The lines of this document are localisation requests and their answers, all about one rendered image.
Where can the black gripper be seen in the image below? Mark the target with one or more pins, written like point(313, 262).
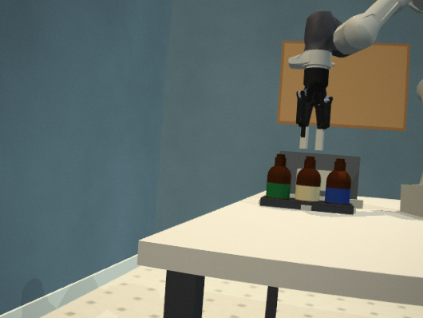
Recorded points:
point(315, 79)

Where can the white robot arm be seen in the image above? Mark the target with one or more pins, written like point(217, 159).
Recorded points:
point(325, 35)

